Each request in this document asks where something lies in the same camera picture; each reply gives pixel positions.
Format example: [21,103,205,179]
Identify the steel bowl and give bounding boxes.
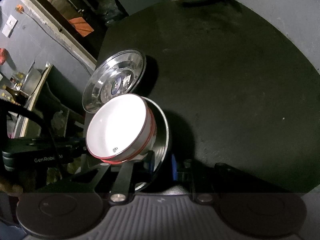
[143,97,170,179]

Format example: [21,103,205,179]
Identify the white bowl red rim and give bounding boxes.
[101,108,157,164]
[86,94,151,159]

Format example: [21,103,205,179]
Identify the steel plate with sticker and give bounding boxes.
[82,49,146,114]

